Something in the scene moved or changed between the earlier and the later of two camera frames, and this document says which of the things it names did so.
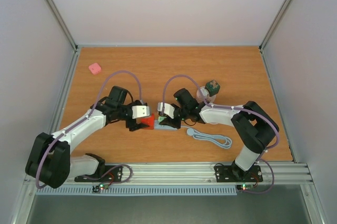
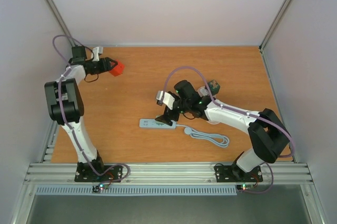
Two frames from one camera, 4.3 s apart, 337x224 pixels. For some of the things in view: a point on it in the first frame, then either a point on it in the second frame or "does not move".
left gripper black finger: x=141 y=125 → x=112 y=63
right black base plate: x=230 y=174 does not move
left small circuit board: x=96 y=188 does not move
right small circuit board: x=244 y=186 does not move
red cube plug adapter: x=149 y=121 → x=118 y=70
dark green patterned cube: x=212 y=87 does not move
